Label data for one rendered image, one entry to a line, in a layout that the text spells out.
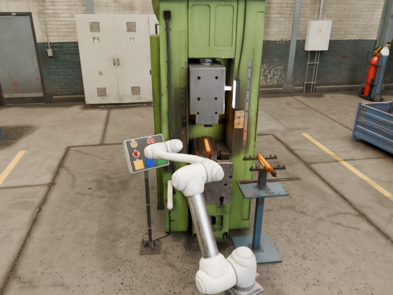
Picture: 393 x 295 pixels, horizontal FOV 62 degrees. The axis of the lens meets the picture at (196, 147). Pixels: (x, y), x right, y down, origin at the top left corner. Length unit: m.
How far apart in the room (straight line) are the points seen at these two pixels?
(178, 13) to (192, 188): 1.54
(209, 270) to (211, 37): 1.86
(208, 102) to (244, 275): 1.47
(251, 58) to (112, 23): 5.34
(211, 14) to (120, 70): 5.36
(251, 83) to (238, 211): 1.36
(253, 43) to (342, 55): 7.56
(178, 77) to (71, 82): 6.17
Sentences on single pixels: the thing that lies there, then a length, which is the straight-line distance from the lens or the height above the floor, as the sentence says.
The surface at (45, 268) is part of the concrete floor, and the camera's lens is 3.50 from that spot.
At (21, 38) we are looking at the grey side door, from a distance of 9.01.
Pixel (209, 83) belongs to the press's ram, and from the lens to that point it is 2.81.
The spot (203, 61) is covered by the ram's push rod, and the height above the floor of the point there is 1.79.
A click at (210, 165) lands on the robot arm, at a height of 1.34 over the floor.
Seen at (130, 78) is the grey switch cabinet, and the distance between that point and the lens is 8.08.
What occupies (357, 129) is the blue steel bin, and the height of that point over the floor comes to 0.24.
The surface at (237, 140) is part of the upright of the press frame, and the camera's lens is 3.16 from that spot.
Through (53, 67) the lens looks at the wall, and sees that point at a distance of 8.91.
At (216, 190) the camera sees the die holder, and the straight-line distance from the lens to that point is 3.14.
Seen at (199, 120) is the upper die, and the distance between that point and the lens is 2.89.
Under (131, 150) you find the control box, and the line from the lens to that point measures 2.79.
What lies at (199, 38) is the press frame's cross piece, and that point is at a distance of 2.90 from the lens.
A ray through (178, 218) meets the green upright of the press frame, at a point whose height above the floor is 0.19.
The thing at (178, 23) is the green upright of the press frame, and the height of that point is 2.11.
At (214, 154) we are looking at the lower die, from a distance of 3.03.
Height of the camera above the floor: 2.22
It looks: 23 degrees down
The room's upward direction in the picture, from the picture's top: straight up
